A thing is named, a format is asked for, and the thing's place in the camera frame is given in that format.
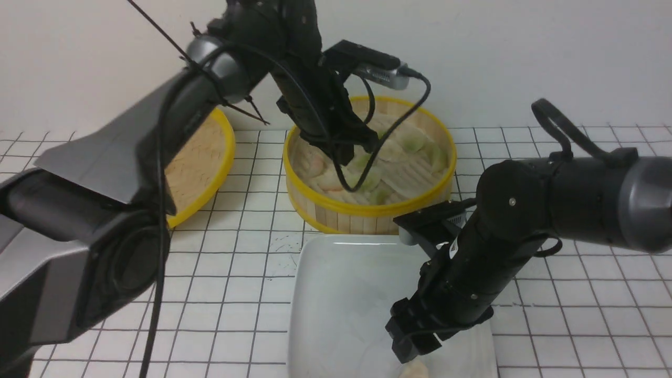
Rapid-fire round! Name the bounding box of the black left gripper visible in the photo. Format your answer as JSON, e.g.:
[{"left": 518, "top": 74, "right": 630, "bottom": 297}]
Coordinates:
[{"left": 271, "top": 63, "right": 379, "bottom": 165}]

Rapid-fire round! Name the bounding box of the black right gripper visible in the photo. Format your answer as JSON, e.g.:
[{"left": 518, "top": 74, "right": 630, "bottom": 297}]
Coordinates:
[{"left": 385, "top": 297, "right": 494, "bottom": 364}]

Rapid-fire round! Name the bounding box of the pink dumpling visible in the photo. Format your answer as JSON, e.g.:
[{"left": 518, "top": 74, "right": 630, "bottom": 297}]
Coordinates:
[
  {"left": 307, "top": 154, "right": 326, "bottom": 177},
  {"left": 316, "top": 172, "right": 343, "bottom": 192}
]

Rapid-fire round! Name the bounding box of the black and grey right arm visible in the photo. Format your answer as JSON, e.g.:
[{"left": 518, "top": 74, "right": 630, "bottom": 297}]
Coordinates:
[{"left": 385, "top": 99, "right": 671, "bottom": 364}]

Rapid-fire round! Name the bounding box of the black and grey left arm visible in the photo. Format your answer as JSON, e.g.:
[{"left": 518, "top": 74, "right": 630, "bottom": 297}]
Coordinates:
[{"left": 1, "top": 1, "right": 379, "bottom": 377}]

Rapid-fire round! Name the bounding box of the white square ceramic plate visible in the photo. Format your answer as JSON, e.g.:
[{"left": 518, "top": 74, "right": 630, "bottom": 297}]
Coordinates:
[{"left": 288, "top": 234, "right": 498, "bottom": 378}]

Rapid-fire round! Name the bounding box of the large green dumpling front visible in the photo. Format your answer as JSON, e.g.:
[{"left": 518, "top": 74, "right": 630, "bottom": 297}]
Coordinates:
[{"left": 345, "top": 167, "right": 381, "bottom": 192}]

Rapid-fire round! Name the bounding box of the green dumpling back right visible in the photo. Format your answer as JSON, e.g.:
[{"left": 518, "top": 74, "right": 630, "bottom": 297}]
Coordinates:
[{"left": 397, "top": 131, "right": 427, "bottom": 154}]

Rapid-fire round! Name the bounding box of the white steamer liner cloth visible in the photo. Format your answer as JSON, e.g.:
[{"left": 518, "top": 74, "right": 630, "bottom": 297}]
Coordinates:
[{"left": 289, "top": 112, "right": 452, "bottom": 205}]

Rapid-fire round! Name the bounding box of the green dumpling front edge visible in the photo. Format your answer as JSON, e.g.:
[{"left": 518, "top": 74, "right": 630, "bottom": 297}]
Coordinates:
[{"left": 369, "top": 186, "right": 394, "bottom": 206}]

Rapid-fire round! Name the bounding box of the bamboo steamer basket yellow rim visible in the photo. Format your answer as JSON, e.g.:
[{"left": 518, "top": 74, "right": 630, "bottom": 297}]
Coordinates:
[{"left": 283, "top": 108, "right": 457, "bottom": 235}]

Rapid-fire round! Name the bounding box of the green dumpling far right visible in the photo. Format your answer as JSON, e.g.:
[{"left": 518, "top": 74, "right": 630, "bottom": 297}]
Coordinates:
[{"left": 427, "top": 143, "right": 448, "bottom": 174}]

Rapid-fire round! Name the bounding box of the woven bamboo steamer lid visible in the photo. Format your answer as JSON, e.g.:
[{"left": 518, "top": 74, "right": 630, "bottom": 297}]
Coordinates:
[{"left": 165, "top": 108, "right": 236, "bottom": 229}]

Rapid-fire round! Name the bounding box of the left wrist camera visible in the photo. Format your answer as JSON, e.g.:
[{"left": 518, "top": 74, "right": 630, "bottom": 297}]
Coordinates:
[{"left": 324, "top": 40, "right": 410, "bottom": 90}]

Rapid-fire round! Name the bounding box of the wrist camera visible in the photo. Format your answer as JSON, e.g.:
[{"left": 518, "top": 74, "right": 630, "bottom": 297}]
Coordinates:
[
  {"left": 324, "top": 40, "right": 410, "bottom": 90},
  {"left": 393, "top": 198, "right": 477, "bottom": 247}
]

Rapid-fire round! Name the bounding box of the black camera cable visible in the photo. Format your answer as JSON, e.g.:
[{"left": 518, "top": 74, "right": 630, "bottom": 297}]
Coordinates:
[{"left": 334, "top": 68, "right": 432, "bottom": 193}]

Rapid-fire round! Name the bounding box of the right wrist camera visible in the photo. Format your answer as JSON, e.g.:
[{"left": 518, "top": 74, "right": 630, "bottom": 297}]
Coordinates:
[{"left": 393, "top": 198, "right": 477, "bottom": 247}]

